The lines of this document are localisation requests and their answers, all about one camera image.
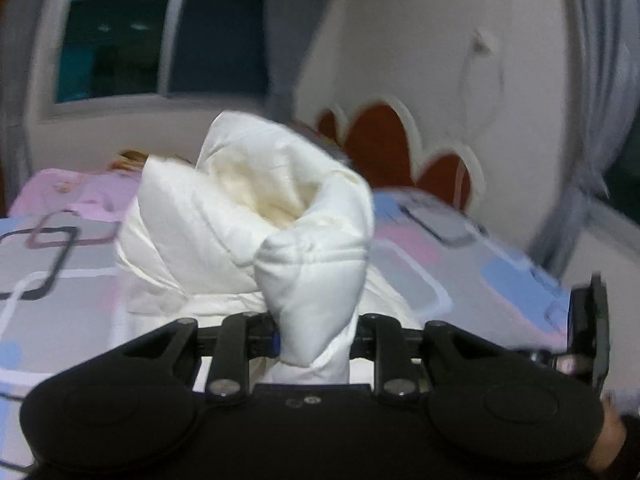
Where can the sliding glass window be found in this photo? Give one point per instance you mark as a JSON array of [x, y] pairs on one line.
[[150, 35]]

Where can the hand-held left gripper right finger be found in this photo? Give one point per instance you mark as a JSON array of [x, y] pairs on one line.
[[387, 350]]

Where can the yellow soft toy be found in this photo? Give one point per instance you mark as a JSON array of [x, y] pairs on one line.
[[131, 159]]

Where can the side window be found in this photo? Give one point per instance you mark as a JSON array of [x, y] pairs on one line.
[[625, 165]]

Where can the patterned bed sheet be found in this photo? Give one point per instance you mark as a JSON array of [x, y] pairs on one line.
[[50, 320]]

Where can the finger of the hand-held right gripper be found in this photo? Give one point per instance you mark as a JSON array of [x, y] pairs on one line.
[[547, 359]]

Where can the grey curtain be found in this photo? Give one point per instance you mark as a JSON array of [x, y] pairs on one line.
[[295, 30], [20, 60], [595, 110]]

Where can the pink pillow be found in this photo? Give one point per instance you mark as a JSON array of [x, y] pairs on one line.
[[80, 192]]

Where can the person's right forearm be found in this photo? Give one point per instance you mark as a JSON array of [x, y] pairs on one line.
[[631, 452]]

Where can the white puffer jacket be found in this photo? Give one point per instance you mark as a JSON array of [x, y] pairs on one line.
[[300, 270]]

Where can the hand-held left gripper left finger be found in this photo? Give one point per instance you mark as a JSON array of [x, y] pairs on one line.
[[274, 345]]

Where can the red and white headboard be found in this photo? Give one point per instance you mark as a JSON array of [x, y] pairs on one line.
[[380, 145]]

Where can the person's right hand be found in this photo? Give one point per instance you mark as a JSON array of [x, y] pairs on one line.
[[611, 432]]

